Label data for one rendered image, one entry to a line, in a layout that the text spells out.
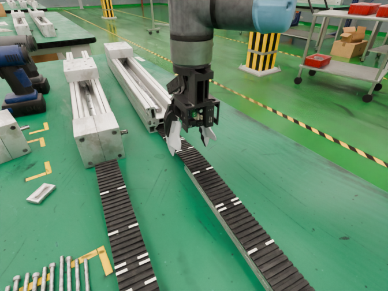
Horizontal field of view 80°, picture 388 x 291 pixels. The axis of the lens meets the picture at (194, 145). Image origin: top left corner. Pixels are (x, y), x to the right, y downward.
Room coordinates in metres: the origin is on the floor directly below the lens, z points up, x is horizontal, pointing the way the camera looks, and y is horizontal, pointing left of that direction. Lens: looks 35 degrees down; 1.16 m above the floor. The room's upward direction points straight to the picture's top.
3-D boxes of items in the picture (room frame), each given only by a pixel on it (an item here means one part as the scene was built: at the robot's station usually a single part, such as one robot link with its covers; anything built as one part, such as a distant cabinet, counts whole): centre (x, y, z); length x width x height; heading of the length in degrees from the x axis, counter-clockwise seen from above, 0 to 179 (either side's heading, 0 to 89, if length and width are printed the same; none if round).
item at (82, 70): (0.89, 0.44, 0.87); 0.16 x 0.11 x 0.07; 26
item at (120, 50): (1.20, 0.37, 0.87); 0.16 x 0.11 x 0.07; 26
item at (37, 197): (0.35, 0.33, 0.78); 0.05 x 0.03 x 0.01; 166
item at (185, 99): (0.43, 0.00, 0.98); 0.09 x 0.08 x 0.12; 26
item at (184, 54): (0.43, 0.00, 1.06); 0.08 x 0.08 x 0.05
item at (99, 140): (0.50, 0.23, 0.83); 0.12 x 0.09 x 0.10; 116
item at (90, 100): (0.89, 0.44, 0.82); 0.80 x 0.10 x 0.09; 26
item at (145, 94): (0.98, 0.27, 0.82); 0.80 x 0.10 x 0.09; 26
